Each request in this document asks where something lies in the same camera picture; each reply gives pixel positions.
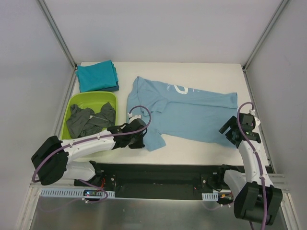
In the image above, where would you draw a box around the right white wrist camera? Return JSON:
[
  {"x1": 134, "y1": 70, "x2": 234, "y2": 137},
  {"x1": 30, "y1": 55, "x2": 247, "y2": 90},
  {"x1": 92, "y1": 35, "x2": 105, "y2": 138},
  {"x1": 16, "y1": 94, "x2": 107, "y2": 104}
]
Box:
[{"x1": 249, "y1": 109, "x2": 261, "y2": 127}]

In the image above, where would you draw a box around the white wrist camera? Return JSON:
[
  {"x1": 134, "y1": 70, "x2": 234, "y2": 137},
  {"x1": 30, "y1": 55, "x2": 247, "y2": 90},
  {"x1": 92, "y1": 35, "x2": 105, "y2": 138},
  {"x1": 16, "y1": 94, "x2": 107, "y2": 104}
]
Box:
[
  {"x1": 128, "y1": 113, "x2": 142, "y2": 123},
  {"x1": 249, "y1": 109, "x2": 261, "y2": 127}
]

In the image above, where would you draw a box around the left aluminium frame post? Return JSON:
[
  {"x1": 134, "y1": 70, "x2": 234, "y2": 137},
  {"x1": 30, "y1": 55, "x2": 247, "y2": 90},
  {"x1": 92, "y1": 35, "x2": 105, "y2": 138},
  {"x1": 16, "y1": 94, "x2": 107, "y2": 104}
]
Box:
[{"x1": 36, "y1": 0, "x2": 77, "y2": 69}]

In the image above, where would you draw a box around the right white cable duct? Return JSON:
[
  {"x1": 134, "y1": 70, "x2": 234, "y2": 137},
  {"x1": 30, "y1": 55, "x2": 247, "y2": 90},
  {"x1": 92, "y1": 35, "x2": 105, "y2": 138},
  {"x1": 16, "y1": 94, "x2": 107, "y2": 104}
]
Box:
[{"x1": 201, "y1": 193, "x2": 219, "y2": 202}]

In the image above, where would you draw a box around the grey t-shirt in basin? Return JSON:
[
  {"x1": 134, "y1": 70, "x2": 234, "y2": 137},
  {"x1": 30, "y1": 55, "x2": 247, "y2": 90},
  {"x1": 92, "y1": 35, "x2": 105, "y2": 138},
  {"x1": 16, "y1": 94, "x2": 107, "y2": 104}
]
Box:
[{"x1": 66, "y1": 103, "x2": 116, "y2": 138}]

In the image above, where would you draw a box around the folded dark teal t-shirt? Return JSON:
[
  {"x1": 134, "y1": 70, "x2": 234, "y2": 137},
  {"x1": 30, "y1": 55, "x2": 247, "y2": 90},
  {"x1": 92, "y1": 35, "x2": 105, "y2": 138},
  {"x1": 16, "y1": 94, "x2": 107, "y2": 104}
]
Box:
[{"x1": 80, "y1": 67, "x2": 120, "y2": 93}]

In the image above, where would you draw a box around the light blue printed t-shirt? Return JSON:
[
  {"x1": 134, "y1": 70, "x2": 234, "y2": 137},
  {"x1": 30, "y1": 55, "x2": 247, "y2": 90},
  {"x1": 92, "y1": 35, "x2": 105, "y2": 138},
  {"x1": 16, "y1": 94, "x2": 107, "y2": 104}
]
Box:
[{"x1": 127, "y1": 77, "x2": 238, "y2": 151}]

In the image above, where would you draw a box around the right aluminium frame post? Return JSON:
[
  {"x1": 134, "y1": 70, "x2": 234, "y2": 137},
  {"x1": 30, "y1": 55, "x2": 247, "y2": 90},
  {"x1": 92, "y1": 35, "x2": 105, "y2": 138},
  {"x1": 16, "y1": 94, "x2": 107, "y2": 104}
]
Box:
[{"x1": 242, "y1": 0, "x2": 291, "y2": 72}]

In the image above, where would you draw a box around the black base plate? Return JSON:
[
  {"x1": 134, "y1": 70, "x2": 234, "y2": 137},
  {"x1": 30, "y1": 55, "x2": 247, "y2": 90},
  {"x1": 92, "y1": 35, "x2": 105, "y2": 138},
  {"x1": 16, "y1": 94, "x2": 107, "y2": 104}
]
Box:
[{"x1": 73, "y1": 161, "x2": 243, "y2": 199}]

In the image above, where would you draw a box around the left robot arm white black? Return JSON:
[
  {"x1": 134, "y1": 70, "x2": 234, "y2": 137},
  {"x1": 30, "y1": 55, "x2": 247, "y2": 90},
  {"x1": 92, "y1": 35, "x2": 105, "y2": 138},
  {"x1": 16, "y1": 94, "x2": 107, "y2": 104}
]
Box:
[{"x1": 31, "y1": 117, "x2": 148, "y2": 187}]

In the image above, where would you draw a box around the white cable duct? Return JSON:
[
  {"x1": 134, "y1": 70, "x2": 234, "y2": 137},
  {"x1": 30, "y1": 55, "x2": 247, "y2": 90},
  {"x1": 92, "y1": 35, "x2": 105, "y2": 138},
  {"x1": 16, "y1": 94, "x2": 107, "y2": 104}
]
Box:
[
  {"x1": 201, "y1": 193, "x2": 219, "y2": 202},
  {"x1": 40, "y1": 188, "x2": 115, "y2": 199}
]

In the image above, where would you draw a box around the left white cable duct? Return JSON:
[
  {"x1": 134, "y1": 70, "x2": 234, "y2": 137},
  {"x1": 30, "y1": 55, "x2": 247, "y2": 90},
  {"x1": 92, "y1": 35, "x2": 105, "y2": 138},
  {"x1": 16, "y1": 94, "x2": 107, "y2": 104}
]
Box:
[{"x1": 40, "y1": 188, "x2": 115, "y2": 199}]

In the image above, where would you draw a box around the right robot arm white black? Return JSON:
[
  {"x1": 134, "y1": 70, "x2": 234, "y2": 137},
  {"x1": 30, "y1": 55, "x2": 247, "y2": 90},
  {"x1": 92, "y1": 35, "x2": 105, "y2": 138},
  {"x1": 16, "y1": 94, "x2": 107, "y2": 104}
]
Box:
[{"x1": 216, "y1": 113, "x2": 283, "y2": 228}]

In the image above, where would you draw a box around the lime green plastic basin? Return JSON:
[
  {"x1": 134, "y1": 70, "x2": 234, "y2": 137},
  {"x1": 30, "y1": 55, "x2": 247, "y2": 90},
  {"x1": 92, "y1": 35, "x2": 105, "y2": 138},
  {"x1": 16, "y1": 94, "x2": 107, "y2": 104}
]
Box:
[{"x1": 60, "y1": 91, "x2": 118, "y2": 139}]

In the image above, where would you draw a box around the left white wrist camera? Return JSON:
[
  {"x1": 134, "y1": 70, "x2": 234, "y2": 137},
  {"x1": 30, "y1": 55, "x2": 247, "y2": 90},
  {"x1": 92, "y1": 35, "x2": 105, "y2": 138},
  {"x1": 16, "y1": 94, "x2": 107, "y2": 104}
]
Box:
[{"x1": 128, "y1": 113, "x2": 142, "y2": 123}]

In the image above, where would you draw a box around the aluminium frame post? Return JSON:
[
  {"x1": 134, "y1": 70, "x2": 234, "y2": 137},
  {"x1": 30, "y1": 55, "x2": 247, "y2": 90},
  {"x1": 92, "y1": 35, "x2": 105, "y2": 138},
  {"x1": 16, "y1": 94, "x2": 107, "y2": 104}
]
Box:
[
  {"x1": 242, "y1": 0, "x2": 291, "y2": 72},
  {"x1": 36, "y1": 0, "x2": 77, "y2": 69}
]

